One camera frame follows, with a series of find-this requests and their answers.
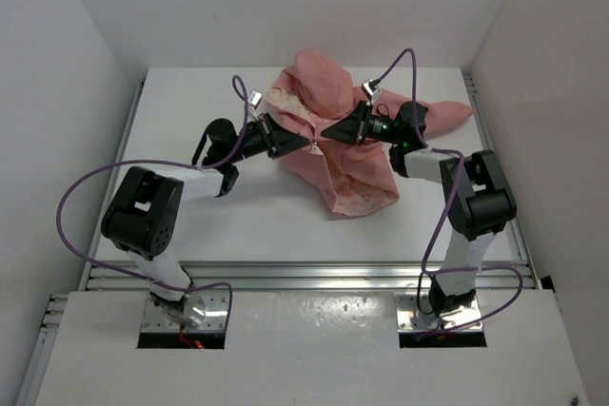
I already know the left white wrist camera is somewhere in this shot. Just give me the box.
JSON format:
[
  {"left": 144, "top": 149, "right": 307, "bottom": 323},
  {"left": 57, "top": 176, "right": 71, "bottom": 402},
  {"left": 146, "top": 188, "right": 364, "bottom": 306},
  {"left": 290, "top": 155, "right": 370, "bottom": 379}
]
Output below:
[{"left": 247, "top": 89, "right": 264, "bottom": 108}]

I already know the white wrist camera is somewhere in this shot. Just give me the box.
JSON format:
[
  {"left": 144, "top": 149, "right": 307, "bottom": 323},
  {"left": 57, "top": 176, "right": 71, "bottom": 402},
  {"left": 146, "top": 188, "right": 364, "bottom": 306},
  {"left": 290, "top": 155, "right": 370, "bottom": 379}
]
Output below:
[
  {"left": 361, "top": 79, "right": 382, "bottom": 105},
  {"left": 247, "top": 89, "right": 264, "bottom": 108}
]

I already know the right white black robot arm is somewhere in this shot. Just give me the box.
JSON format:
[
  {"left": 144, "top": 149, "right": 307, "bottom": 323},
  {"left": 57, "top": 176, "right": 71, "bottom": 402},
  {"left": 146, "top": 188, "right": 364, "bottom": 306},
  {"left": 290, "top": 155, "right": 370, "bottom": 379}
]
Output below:
[{"left": 322, "top": 101, "right": 517, "bottom": 317}]

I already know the pink hooded zip jacket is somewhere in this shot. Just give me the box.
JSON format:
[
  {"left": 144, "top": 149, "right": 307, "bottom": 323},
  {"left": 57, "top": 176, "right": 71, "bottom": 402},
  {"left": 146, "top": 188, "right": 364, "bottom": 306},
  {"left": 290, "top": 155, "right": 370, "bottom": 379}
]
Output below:
[{"left": 265, "top": 48, "right": 476, "bottom": 220}]

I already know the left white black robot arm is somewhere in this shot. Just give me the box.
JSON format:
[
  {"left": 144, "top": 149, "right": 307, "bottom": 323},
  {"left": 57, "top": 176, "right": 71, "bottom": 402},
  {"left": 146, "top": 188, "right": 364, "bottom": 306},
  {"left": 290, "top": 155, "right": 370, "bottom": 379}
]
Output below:
[{"left": 101, "top": 114, "right": 310, "bottom": 312}]

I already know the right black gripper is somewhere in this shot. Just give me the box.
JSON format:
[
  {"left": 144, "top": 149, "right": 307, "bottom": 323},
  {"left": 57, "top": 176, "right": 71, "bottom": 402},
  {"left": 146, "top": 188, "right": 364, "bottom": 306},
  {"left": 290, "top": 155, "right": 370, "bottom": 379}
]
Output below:
[{"left": 322, "top": 101, "right": 403, "bottom": 146}]

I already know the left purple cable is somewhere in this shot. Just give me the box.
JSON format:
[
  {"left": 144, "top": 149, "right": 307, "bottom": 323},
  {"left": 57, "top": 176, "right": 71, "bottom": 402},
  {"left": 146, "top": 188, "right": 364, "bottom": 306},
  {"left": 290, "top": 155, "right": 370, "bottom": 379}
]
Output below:
[{"left": 55, "top": 74, "right": 251, "bottom": 305}]

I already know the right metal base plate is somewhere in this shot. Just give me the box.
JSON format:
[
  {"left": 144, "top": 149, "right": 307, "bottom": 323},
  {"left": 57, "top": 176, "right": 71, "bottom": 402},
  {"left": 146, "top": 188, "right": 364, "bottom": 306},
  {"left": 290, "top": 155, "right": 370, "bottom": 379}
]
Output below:
[{"left": 394, "top": 291, "right": 483, "bottom": 334}]

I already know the right aluminium side rail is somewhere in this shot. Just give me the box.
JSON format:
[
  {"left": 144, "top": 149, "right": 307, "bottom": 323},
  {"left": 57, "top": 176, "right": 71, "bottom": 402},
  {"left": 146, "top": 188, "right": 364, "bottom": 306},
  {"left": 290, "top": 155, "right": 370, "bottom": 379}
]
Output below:
[{"left": 463, "top": 75, "right": 541, "bottom": 289}]

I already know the aluminium front rail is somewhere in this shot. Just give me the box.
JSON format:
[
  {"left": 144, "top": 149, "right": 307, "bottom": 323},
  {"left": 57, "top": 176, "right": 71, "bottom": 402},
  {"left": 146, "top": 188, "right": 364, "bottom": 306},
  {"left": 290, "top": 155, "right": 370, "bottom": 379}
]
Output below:
[{"left": 81, "top": 261, "right": 538, "bottom": 291}]

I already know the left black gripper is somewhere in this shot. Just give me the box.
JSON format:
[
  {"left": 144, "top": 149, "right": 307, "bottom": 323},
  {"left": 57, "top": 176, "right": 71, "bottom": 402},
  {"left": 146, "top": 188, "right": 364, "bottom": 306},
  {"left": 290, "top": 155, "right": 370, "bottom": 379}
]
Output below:
[{"left": 226, "top": 112, "right": 309, "bottom": 164}]

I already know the metal base plate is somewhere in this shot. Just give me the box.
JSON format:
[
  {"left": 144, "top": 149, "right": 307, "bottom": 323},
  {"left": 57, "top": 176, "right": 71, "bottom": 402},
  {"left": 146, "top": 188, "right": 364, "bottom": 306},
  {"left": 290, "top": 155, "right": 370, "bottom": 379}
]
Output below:
[
  {"left": 141, "top": 289, "right": 230, "bottom": 333},
  {"left": 394, "top": 291, "right": 483, "bottom": 334}
]

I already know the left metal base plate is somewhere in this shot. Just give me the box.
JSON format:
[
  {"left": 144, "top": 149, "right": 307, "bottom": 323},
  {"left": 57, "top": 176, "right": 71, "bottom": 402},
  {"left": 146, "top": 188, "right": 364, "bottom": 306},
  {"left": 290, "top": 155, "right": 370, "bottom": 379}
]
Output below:
[{"left": 141, "top": 289, "right": 230, "bottom": 333}]

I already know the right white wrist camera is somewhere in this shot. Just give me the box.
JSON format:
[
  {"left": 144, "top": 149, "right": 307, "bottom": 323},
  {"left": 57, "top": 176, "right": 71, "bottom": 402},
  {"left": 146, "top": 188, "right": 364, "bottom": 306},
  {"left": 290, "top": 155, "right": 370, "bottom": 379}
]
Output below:
[{"left": 361, "top": 79, "right": 382, "bottom": 105}]

